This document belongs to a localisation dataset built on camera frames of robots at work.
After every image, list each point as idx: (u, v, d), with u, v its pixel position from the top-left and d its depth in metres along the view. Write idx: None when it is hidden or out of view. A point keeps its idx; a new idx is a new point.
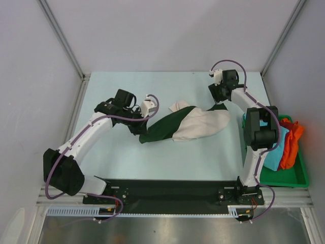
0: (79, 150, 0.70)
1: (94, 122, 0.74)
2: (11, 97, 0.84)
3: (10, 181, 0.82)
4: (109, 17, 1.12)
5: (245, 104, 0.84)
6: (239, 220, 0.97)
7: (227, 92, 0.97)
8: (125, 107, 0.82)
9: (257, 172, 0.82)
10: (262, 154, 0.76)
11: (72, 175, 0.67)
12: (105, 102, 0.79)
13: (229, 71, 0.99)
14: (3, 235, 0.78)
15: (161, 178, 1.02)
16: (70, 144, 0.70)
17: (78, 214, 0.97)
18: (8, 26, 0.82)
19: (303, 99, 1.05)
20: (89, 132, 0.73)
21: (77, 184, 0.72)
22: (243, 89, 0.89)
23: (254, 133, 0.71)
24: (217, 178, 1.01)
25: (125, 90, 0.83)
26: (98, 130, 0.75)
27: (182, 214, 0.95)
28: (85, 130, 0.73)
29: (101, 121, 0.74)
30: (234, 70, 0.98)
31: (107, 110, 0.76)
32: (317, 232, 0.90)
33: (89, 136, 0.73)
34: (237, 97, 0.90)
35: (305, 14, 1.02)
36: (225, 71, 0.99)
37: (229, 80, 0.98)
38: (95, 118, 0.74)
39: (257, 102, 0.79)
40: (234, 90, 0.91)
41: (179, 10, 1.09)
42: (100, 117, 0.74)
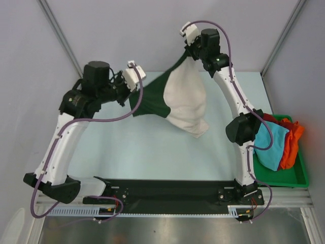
0: (56, 173, 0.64)
1: (62, 133, 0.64)
2: (12, 97, 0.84)
3: (10, 181, 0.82)
4: (109, 17, 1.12)
5: (229, 97, 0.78)
6: (239, 220, 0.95)
7: (210, 66, 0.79)
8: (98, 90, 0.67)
9: (250, 166, 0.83)
10: (249, 148, 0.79)
11: (56, 196, 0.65)
12: (72, 95, 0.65)
13: (210, 35, 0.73)
14: (3, 234, 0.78)
15: (161, 179, 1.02)
16: (43, 169, 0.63)
17: (78, 214, 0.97)
18: (9, 26, 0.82)
19: (303, 99, 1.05)
20: (61, 147, 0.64)
21: (73, 192, 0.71)
22: (230, 77, 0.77)
23: (239, 134, 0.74)
24: (216, 178, 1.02)
25: (91, 67, 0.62)
26: (71, 139, 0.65)
27: (182, 214, 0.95)
28: (55, 146, 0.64)
29: (70, 129, 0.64)
30: (216, 34, 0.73)
31: (73, 107, 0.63)
32: (317, 232, 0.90)
33: (62, 149, 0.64)
34: (219, 81, 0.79)
35: (304, 15, 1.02)
36: (204, 36, 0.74)
37: (210, 46, 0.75)
38: (62, 129, 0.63)
39: (245, 105, 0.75)
40: (219, 72, 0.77)
41: (180, 10, 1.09)
42: (66, 126, 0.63)
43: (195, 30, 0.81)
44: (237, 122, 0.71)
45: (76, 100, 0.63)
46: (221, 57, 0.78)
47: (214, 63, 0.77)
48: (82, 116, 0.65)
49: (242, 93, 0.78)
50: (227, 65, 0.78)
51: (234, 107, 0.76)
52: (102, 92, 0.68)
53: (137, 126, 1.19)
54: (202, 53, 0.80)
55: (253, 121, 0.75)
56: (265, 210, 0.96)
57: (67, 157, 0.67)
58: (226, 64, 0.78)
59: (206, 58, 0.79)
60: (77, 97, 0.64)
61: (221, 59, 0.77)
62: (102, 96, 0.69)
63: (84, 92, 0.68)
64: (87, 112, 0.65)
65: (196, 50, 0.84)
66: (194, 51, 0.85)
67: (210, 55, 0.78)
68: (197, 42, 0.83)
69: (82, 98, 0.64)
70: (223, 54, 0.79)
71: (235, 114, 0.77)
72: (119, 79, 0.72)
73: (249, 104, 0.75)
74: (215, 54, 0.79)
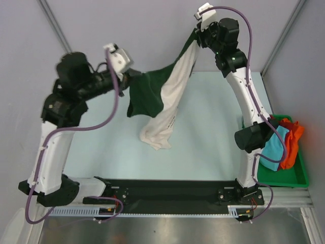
0: (47, 182, 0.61)
1: (47, 144, 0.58)
2: (12, 97, 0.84)
3: (10, 181, 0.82)
4: (109, 17, 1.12)
5: (243, 101, 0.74)
6: (239, 220, 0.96)
7: (224, 65, 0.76)
8: (78, 91, 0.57)
9: (254, 172, 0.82)
10: (257, 155, 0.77)
11: (53, 203, 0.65)
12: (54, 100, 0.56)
13: (230, 30, 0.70)
14: (3, 234, 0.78)
15: (160, 178, 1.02)
16: (34, 180, 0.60)
17: (78, 214, 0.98)
18: (9, 27, 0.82)
19: (303, 99, 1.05)
20: (47, 157, 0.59)
21: (72, 194, 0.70)
22: (245, 81, 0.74)
23: (249, 144, 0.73)
24: (217, 178, 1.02)
25: (64, 66, 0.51)
26: (58, 149, 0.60)
27: (182, 214, 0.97)
28: (41, 158, 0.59)
29: (55, 139, 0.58)
30: (236, 29, 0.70)
31: (55, 114, 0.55)
32: (317, 232, 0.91)
33: (49, 161, 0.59)
34: (233, 83, 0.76)
35: (305, 15, 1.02)
36: (224, 29, 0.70)
37: (227, 40, 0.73)
38: (46, 141, 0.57)
39: (259, 113, 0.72)
40: (234, 74, 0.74)
41: (180, 11, 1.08)
42: (49, 137, 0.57)
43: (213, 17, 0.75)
44: (250, 131, 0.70)
45: (57, 107, 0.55)
46: (237, 55, 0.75)
47: (229, 62, 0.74)
48: (65, 124, 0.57)
49: (257, 99, 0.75)
50: (243, 66, 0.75)
51: (248, 113, 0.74)
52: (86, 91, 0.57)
53: (137, 126, 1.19)
54: (217, 47, 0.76)
55: (266, 130, 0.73)
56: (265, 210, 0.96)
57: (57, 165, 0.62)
58: (241, 65, 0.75)
59: (222, 53, 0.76)
60: (59, 102, 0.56)
61: (237, 58, 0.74)
62: (85, 95, 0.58)
63: (65, 94, 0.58)
64: (70, 119, 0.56)
65: (209, 38, 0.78)
66: (206, 40, 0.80)
67: (226, 52, 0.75)
68: (212, 31, 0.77)
69: (63, 103, 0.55)
70: (240, 52, 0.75)
71: (247, 120, 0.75)
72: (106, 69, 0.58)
73: (264, 113, 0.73)
74: (231, 50, 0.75)
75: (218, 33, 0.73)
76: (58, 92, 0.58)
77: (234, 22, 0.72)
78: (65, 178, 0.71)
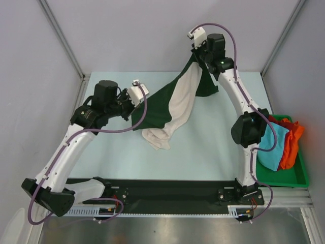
0: (57, 178, 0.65)
1: (70, 142, 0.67)
2: (12, 97, 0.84)
3: (10, 181, 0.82)
4: (109, 17, 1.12)
5: (234, 96, 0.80)
6: (239, 220, 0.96)
7: (215, 69, 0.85)
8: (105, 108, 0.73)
9: (252, 168, 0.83)
10: (254, 150, 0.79)
11: (51, 206, 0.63)
12: (85, 109, 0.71)
13: (217, 39, 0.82)
14: (3, 234, 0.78)
15: (159, 178, 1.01)
16: (45, 174, 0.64)
17: (78, 214, 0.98)
18: (9, 27, 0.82)
19: (303, 99, 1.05)
20: (66, 153, 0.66)
21: (67, 206, 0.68)
22: (233, 78, 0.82)
23: (245, 138, 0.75)
24: (217, 179, 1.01)
25: (101, 86, 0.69)
26: (76, 149, 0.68)
27: (182, 214, 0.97)
28: (61, 153, 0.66)
29: (77, 139, 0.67)
30: (222, 38, 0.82)
31: (84, 119, 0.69)
32: (317, 232, 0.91)
33: (66, 157, 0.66)
34: (224, 83, 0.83)
35: (305, 15, 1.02)
36: (211, 40, 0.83)
37: (216, 49, 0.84)
38: (70, 138, 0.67)
39: (249, 104, 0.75)
40: (224, 74, 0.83)
41: (180, 11, 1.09)
42: (75, 135, 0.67)
43: (202, 35, 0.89)
44: (241, 122, 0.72)
45: (88, 115, 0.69)
46: (226, 61, 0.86)
47: (218, 65, 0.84)
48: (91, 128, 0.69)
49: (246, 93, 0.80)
50: (231, 68, 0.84)
51: (239, 106, 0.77)
52: (110, 109, 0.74)
53: None
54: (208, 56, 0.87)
55: (258, 121, 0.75)
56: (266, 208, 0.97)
57: (70, 164, 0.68)
58: (230, 67, 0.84)
59: (213, 60, 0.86)
60: (89, 111, 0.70)
61: (225, 63, 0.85)
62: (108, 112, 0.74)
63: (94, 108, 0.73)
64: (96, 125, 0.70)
65: (203, 54, 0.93)
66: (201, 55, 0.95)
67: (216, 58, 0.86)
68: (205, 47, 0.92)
69: (93, 113, 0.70)
70: (228, 58, 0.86)
71: (239, 113, 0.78)
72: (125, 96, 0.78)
73: (254, 103, 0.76)
74: (220, 58, 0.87)
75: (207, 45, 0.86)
76: (88, 107, 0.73)
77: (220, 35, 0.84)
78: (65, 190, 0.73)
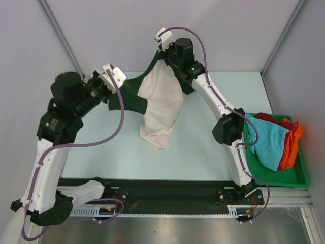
0: (42, 200, 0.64)
1: (42, 161, 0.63)
2: (12, 97, 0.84)
3: (10, 181, 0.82)
4: (109, 17, 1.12)
5: (210, 101, 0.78)
6: (239, 220, 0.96)
7: (187, 75, 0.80)
8: (75, 109, 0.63)
9: (244, 165, 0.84)
10: (238, 146, 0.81)
11: (46, 223, 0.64)
12: (48, 119, 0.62)
13: (185, 46, 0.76)
14: (3, 234, 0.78)
15: (158, 179, 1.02)
16: (28, 199, 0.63)
17: (79, 214, 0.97)
18: (8, 27, 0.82)
19: (302, 99, 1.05)
20: (42, 175, 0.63)
21: (65, 213, 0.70)
22: (207, 83, 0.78)
23: (227, 136, 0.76)
24: (213, 178, 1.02)
25: (58, 88, 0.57)
26: (53, 165, 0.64)
27: (182, 214, 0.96)
28: (37, 176, 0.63)
29: (50, 157, 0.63)
30: (191, 45, 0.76)
31: (52, 131, 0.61)
32: (317, 232, 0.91)
33: (44, 178, 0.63)
34: (198, 89, 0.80)
35: (305, 14, 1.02)
36: (180, 47, 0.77)
37: (186, 55, 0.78)
38: (42, 158, 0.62)
39: (226, 106, 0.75)
40: (196, 80, 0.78)
41: (180, 10, 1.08)
42: (45, 154, 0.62)
43: (170, 37, 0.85)
44: (222, 125, 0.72)
45: (54, 125, 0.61)
46: (197, 65, 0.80)
47: (190, 72, 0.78)
48: (61, 140, 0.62)
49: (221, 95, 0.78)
50: (203, 72, 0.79)
51: (217, 109, 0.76)
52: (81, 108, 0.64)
53: (137, 126, 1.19)
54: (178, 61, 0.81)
55: (236, 120, 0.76)
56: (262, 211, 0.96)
57: (52, 182, 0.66)
58: (202, 72, 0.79)
59: (184, 66, 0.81)
60: (55, 120, 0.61)
61: (196, 67, 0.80)
62: (80, 111, 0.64)
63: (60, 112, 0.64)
64: (66, 135, 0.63)
65: (171, 56, 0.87)
66: (169, 58, 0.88)
67: (187, 65, 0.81)
68: (173, 49, 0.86)
69: (59, 121, 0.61)
70: (199, 62, 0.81)
71: (218, 116, 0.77)
72: (96, 83, 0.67)
73: (229, 105, 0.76)
74: (190, 63, 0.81)
75: (176, 51, 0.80)
76: (54, 111, 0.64)
77: (188, 39, 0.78)
78: (62, 197, 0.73)
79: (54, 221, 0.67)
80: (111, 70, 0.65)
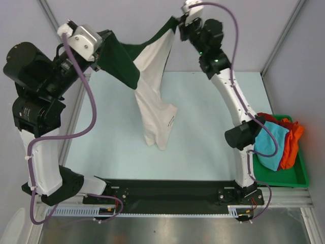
0: (46, 185, 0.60)
1: (32, 153, 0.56)
2: (11, 97, 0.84)
3: (9, 181, 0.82)
4: (109, 17, 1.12)
5: (229, 101, 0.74)
6: (239, 220, 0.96)
7: (207, 67, 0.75)
8: (46, 89, 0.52)
9: (250, 169, 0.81)
10: (249, 152, 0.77)
11: (57, 201, 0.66)
12: (20, 107, 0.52)
13: (215, 34, 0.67)
14: (3, 235, 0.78)
15: (158, 179, 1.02)
16: (32, 185, 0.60)
17: (78, 214, 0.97)
18: (8, 27, 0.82)
19: (303, 100, 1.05)
20: (36, 166, 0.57)
21: (77, 185, 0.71)
22: (230, 82, 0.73)
23: (240, 142, 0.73)
24: (213, 178, 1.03)
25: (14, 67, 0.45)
26: (44, 154, 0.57)
27: (182, 214, 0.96)
28: (32, 168, 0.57)
29: (38, 146, 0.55)
30: (221, 34, 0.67)
31: (28, 121, 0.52)
32: (317, 232, 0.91)
33: (39, 169, 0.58)
34: (218, 85, 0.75)
35: (305, 14, 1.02)
36: (208, 33, 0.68)
37: (212, 45, 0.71)
38: (29, 151, 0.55)
39: (247, 112, 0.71)
40: (219, 76, 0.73)
41: (180, 10, 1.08)
42: (31, 147, 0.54)
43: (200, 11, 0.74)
44: (239, 131, 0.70)
45: (27, 114, 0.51)
46: (220, 57, 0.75)
47: (212, 65, 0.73)
48: (42, 130, 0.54)
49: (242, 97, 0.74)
50: (227, 67, 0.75)
51: (236, 113, 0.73)
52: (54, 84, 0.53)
53: (137, 126, 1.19)
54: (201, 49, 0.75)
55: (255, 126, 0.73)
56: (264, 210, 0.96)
57: (49, 170, 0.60)
58: (225, 67, 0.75)
59: (205, 55, 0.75)
60: (27, 108, 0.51)
61: (220, 60, 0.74)
62: (55, 90, 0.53)
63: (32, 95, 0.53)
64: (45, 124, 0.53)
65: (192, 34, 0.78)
66: (191, 36, 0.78)
67: (209, 55, 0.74)
68: (196, 26, 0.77)
69: (32, 109, 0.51)
70: (223, 54, 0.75)
71: (234, 118, 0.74)
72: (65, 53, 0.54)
73: (251, 112, 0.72)
74: (215, 54, 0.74)
75: (202, 36, 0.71)
76: (25, 95, 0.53)
77: (219, 25, 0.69)
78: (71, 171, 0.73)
79: (67, 194, 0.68)
80: (70, 34, 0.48)
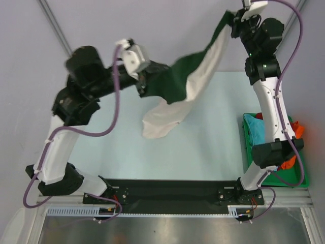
0: (49, 174, 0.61)
1: (53, 139, 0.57)
2: (12, 97, 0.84)
3: (10, 181, 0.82)
4: (109, 17, 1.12)
5: (267, 114, 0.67)
6: (239, 220, 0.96)
7: (253, 71, 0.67)
8: (90, 89, 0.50)
9: (259, 181, 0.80)
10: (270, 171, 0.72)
11: (52, 192, 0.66)
12: (64, 95, 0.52)
13: (272, 35, 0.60)
14: (3, 234, 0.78)
15: (159, 178, 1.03)
16: (37, 169, 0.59)
17: (78, 214, 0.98)
18: (9, 26, 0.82)
19: (302, 99, 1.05)
20: (51, 151, 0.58)
21: (74, 185, 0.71)
22: (273, 92, 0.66)
23: (266, 161, 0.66)
24: (215, 178, 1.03)
25: (70, 64, 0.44)
26: (63, 145, 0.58)
27: (182, 214, 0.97)
28: (46, 151, 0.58)
29: (61, 134, 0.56)
30: (279, 37, 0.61)
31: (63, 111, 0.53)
32: (317, 232, 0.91)
33: (52, 155, 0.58)
34: (259, 94, 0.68)
35: (304, 14, 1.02)
36: (264, 32, 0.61)
37: (264, 47, 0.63)
38: (51, 135, 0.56)
39: (284, 130, 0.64)
40: (263, 83, 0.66)
41: (180, 10, 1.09)
42: (54, 133, 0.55)
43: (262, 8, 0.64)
44: (269, 149, 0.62)
45: (67, 103, 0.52)
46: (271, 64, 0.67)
47: (259, 69, 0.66)
48: (72, 122, 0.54)
49: (284, 114, 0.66)
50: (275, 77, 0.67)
51: (271, 128, 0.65)
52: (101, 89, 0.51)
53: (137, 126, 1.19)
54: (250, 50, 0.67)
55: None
56: (266, 210, 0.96)
57: (59, 161, 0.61)
58: (273, 75, 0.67)
59: (254, 57, 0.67)
60: (69, 99, 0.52)
61: (270, 66, 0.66)
62: (96, 92, 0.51)
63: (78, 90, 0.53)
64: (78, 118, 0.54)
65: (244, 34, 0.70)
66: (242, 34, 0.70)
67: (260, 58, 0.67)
68: (252, 25, 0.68)
69: (73, 99, 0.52)
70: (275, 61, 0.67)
71: (268, 134, 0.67)
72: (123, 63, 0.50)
73: (289, 131, 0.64)
74: (264, 58, 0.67)
75: (256, 36, 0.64)
76: (72, 86, 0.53)
77: (280, 27, 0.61)
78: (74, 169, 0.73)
79: (63, 190, 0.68)
80: (124, 48, 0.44)
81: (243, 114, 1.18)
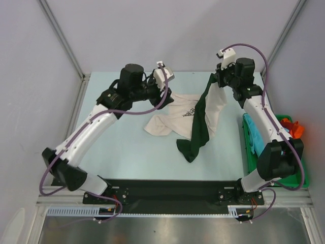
0: (75, 153, 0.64)
1: (93, 120, 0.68)
2: (12, 97, 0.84)
3: (9, 181, 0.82)
4: (109, 17, 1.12)
5: (261, 124, 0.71)
6: (239, 220, 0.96)
7: (240, 96, 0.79)
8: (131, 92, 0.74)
9: (262, 186, 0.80)
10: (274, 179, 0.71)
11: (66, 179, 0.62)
12: (109, 92, 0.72)
13: (246, 64, 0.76)
14: (3, 235, 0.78)
15: (159, 178, 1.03)
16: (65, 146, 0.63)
17: (77, 214, 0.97)
18: (8, 26, 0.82)
19: (303, 99, 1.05)
20: (88, 130, 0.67)
21: (80, 181, 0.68)
22: (261, 104, 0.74)
23: (272, 171, 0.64)
24: (215, 178, 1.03)
25: (127, 72, 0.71)
26: (98, 128, 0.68)
27: (182, 214, 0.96)
28: (83, 128, 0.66)
29: (101, 118, 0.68)
30: (251, 64, 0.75)
31: (109, 102, 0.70)
32: (317, 232, 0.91)
33: (87, 134, 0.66)
34: (251, 110, 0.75)
35: (304, 14, 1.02)
36: (239, 64, 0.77)
37: (244, 74, 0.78)
38: (94, 116, 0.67)
39: (279, 131, 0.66)
40: (250, 100, 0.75)
41: (180, 10, 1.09)
42: (99, 114, 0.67)
43: (233, 55, 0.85)
44: (269, 150, 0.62)
45: (114, 98, 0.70)
46: (254, 88, 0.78)
47: (244, 92, 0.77)
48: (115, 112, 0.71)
49: (277, 121, 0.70)
50: (260, 95, 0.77)
51: (266, 133, 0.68)
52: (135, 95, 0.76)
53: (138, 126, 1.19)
54: (234, 82, 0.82)
55: (289, 156, 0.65)
56: (266, 210, 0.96)
57: (88, 143, 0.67)
58: (258, 95, 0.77)
59: (238, 86, 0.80)
60: (115, 95, 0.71)
61: (253, 90, 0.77)
62: (134, 96, 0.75)
63: (120, 91, 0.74)
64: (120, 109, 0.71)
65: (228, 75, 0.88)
66: (226, 78, 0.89)
67: (242, 84, 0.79)
68: (231, 69, 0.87)
69: (118, 97, 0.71)
70: (257, 86, 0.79)
71: (266, 141, 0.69)
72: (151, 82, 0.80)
73: (284, 132, 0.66)
74: (248, 84, 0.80)
75: (235, 69, 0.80)
76: (114, 90, 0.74)
77: (250, 59, 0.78)
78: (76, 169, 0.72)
79: (70, 183, 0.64)
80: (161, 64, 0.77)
81: (243, 114, 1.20)
